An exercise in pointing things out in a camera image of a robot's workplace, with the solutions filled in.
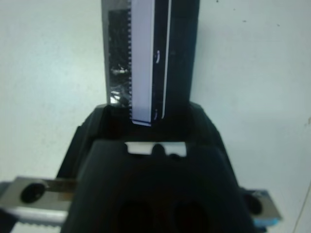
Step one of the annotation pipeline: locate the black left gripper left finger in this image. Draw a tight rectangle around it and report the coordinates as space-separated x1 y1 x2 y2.
56 103 109 180

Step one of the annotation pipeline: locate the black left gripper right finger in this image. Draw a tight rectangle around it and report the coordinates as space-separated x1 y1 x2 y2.
189 101 241 189

